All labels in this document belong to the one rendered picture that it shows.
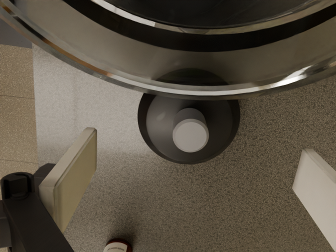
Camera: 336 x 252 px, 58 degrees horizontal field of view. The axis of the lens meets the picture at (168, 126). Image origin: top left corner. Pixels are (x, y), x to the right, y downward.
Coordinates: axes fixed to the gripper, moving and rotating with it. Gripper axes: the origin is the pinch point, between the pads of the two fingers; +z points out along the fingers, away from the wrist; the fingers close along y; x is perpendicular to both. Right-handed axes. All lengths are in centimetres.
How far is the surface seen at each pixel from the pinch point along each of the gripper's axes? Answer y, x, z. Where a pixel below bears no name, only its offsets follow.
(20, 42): -61, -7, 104
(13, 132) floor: -68, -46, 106
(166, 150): -1.9, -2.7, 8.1
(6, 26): -66, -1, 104
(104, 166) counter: -8.2, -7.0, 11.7
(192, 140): 0.0, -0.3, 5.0
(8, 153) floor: -71, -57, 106
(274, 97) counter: 7.8, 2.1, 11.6
